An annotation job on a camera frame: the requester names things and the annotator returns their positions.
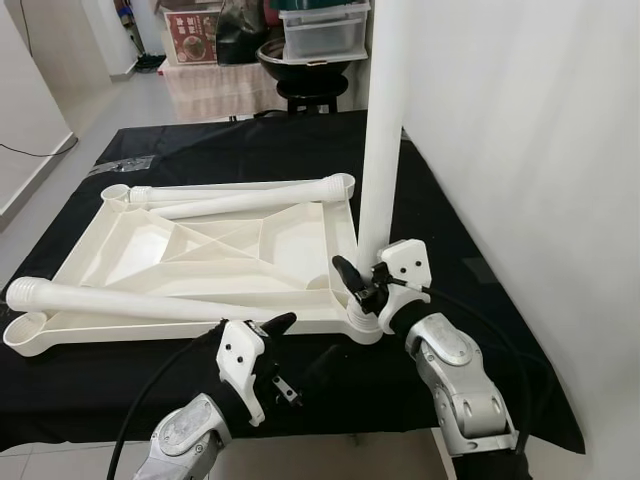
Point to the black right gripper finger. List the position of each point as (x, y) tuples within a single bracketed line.
[(350, 278)]

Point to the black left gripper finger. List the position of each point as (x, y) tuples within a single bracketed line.
[(320, 365), (278, 326)]

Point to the black table cloth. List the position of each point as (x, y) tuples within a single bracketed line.
[(350, 390)]

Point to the white plastic table top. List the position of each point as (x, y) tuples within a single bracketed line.
[(200, 250)]

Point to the clear tape strip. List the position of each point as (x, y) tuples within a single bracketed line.
[(482, 273)]

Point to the black stool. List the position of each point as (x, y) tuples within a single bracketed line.
[(308, 92)]

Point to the clear plastic storage box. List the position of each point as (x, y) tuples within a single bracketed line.
[(320, 35)]

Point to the black bag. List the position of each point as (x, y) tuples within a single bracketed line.
[(242, 35)]

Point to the red printed box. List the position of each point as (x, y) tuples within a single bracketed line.
[(190, 40)]

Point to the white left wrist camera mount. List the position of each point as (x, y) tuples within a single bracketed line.
[(240, 355)]

